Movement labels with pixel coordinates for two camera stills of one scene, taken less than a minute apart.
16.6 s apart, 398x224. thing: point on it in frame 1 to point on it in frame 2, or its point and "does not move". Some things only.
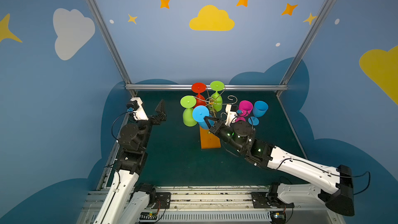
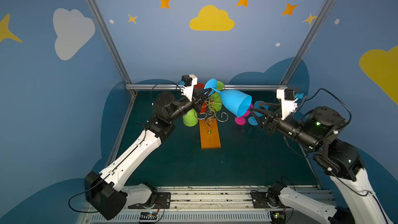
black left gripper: x=155 y=118 to x=192 y=105
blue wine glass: x=259 y=108 does not move
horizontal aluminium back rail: x=229 y=87 does not move
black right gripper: x=217 y=127 to x=270 y=122
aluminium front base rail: x=212 y=205 does not move
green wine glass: x=188 y=102 does not move
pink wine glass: x=246 y=107 does not move
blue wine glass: x=199 y=113 to x=238 y=102
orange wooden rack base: x=209 y=140 does not move
